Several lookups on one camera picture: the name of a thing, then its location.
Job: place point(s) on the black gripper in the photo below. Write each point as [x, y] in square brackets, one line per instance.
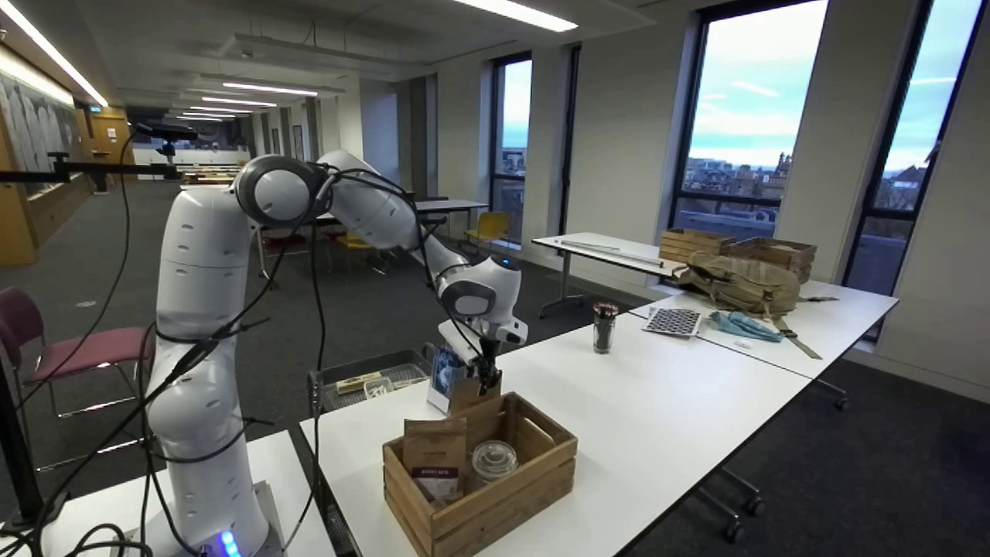
[488, 350]

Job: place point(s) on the long ceiling light strip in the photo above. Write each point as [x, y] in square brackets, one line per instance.
[52, 52]

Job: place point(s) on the narrow window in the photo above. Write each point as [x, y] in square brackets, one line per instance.
[511, 144]

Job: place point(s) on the white background table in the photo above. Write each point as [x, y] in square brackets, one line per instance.
[608, 253]

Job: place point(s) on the large window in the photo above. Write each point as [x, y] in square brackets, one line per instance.
[746, 114]

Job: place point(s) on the blue white carton box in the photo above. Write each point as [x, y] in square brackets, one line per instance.
[444, 377]

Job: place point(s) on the olive canvas bag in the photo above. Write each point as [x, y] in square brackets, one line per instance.
[743, 280]

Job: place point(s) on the clear plastic tray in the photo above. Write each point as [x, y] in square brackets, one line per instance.
[366, 383]

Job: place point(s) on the black boom bar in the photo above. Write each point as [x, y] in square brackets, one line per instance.
[95, 169]

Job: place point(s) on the dark drinking cup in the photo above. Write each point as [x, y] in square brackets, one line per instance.
[605, 328]

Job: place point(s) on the light wooden crate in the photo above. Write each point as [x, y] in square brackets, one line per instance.
[688, 247]

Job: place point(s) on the brown cardboard box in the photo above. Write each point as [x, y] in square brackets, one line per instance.
[784, 253]

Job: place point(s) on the wooden shelf unit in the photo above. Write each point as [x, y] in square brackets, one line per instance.
[43, 212]

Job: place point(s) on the black tripod stand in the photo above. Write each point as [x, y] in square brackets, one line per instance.
[19, 454]

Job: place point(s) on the teal flat item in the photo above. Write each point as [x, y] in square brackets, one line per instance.
[743, 325]

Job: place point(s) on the brown paper bag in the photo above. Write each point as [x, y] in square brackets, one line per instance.
[433, 454]
[479, 407]

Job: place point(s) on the maroon chair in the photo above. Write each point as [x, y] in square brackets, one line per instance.
[82, 350]

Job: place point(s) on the grey mesh pad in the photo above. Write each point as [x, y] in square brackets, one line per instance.
[672, 324]

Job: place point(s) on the black table leg casters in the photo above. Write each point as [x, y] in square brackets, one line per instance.
[729, 500]

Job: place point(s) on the wooden slat box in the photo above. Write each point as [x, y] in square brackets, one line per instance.
[495, 505]

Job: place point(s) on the tall window dark frame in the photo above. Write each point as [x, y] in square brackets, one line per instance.
[915, 155]

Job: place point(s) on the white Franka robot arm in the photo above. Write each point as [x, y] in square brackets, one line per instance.
[203, 311]

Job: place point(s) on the yellow chair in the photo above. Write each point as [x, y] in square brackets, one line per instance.
[489, 228]

